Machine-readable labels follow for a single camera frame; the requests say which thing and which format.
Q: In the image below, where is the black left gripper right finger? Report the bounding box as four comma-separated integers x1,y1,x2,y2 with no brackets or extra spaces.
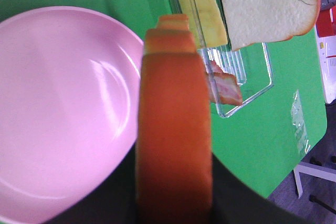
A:
211,155,309,223

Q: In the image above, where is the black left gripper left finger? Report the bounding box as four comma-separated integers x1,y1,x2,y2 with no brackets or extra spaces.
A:
48,146,138,223

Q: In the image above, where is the white bread slice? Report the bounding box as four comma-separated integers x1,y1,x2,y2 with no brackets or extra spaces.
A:
135,14,213,223
222,0,321,51

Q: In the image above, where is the bacon strip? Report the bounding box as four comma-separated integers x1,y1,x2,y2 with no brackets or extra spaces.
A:
205,60,243,106

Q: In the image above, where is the yellow cheese slice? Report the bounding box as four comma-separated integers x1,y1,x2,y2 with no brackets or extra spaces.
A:
178,0,228,49

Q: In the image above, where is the green tablecloth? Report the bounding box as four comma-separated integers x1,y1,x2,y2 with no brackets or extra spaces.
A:
1,0,327,197

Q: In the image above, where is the pink round plate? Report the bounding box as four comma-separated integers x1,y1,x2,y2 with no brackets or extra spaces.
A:
1,6,143,223

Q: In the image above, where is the right clear plastic tray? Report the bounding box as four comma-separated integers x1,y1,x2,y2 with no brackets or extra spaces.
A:
170,0,274,118

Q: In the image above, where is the red and white box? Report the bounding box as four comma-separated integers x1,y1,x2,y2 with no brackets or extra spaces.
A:
315,6,335,104

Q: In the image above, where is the white table leg frame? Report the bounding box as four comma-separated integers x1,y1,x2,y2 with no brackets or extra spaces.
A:
293,162,335,198

